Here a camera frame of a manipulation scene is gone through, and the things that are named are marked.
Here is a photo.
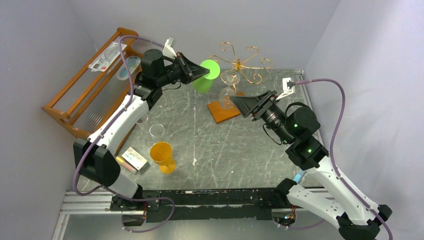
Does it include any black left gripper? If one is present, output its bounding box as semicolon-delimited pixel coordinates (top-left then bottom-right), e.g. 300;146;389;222
159;54;212;89

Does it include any green plastic wine glass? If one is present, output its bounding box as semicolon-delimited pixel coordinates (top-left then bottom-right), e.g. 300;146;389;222
191;59;221;94

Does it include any clear wine glass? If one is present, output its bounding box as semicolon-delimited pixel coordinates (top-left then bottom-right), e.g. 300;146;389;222
219;70;240;110

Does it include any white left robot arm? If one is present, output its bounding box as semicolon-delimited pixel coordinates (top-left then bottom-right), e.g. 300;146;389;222
72;49;220;210

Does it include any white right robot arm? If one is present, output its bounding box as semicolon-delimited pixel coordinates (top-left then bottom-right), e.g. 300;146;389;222
230;91;392;240

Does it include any orange wooden shelf rack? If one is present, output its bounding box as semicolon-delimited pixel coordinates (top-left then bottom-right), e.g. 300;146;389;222
42;27;143;139

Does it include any orange plastic wine glass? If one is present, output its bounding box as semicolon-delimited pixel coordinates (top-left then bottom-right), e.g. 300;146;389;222
149;141;176;174

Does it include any blue white blister pack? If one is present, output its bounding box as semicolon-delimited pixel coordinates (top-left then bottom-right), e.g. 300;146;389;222
115;56;141;81

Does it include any small clear glass cup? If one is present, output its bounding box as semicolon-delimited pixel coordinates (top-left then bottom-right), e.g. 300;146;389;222
136;113;149;125

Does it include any clear glass tumbler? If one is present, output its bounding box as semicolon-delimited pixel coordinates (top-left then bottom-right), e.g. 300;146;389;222
149;123;165;141

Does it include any light blue tape piece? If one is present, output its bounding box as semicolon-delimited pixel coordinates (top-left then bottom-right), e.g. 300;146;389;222
293;170;306;184

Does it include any white printed package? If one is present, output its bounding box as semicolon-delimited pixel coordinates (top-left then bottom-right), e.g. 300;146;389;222
88;41;120;72

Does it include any small printed cardboard box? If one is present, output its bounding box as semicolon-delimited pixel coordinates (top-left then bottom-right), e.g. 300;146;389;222
115;147;150;175

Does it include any gold wire wine glass rack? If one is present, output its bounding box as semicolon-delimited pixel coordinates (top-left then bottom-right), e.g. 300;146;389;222
207;42;272;124

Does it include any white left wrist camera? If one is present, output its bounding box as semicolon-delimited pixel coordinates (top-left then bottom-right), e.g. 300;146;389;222
162;36;177;60

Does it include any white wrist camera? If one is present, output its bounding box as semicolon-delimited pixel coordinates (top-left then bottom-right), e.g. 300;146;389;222
162;36;177;60
276;77;295;101

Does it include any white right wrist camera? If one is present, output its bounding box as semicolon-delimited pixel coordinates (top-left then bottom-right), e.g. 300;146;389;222
276;77;295;101

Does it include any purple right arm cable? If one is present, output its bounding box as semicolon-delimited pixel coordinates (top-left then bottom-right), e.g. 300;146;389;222
293;78;395;240

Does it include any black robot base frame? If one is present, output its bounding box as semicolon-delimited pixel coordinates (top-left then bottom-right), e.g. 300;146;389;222
109;187;292;223

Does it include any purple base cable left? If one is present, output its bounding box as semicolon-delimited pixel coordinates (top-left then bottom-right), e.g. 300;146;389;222
119;197;175;233

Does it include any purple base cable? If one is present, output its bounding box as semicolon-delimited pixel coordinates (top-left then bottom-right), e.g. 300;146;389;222
277;211;326;231
119;197;175;233

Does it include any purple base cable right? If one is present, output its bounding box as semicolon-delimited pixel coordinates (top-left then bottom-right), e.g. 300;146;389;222
277;211;326;231

